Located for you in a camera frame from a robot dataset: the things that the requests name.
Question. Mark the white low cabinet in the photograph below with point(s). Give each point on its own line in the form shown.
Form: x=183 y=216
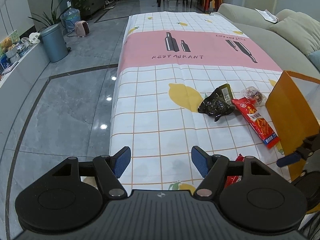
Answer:
x=22 y=65

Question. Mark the checked lemon print tablecloth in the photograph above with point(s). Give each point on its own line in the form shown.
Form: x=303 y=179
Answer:
x=155 y=105

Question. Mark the long red snack packet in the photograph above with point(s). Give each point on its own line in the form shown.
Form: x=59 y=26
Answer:
x=257 y=122

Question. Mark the dark green snack packet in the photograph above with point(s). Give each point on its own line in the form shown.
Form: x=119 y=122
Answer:
x=215 y=103

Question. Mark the light blue cushion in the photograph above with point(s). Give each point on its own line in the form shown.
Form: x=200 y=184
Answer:
x=315 y=58

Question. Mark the crinkled red snack packet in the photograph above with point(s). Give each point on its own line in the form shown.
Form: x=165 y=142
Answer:
x=231 y=181

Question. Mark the brown teddy bear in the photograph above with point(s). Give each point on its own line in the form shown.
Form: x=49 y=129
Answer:
x=8 y=45

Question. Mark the long-leaf potted plant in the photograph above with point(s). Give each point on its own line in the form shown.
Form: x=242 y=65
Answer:
x=50 y=15

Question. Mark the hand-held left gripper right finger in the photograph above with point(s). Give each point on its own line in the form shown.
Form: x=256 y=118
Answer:
x=201 y=161

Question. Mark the white face mask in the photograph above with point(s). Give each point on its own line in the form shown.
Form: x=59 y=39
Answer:
x=35 y=37

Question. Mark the blue-grey trash bin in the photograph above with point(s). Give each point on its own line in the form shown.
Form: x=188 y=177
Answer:
x=53 y=43

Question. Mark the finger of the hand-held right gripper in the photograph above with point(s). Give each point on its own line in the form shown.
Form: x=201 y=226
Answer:
x=287 y=160

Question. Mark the grey sofa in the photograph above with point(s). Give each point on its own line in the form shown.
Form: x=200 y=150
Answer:
x=262 y=37

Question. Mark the pink space heater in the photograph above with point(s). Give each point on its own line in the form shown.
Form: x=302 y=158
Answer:
x=82 y=28

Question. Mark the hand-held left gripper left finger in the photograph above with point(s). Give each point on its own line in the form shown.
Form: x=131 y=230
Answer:
x=121 y=162

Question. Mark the water jug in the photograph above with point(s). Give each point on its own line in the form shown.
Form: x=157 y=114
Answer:
x=70 y=18

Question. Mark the orange paper bag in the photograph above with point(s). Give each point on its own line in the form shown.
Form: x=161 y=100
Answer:
x=285 y=110

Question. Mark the white paper sheet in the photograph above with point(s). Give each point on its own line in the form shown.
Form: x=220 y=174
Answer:
x=266 y=15

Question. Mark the beige cushion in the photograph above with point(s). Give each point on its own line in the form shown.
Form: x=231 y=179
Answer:
x=297 y=32

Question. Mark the small clear brown snack packet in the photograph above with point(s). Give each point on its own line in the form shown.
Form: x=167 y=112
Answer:
x=253 y=95

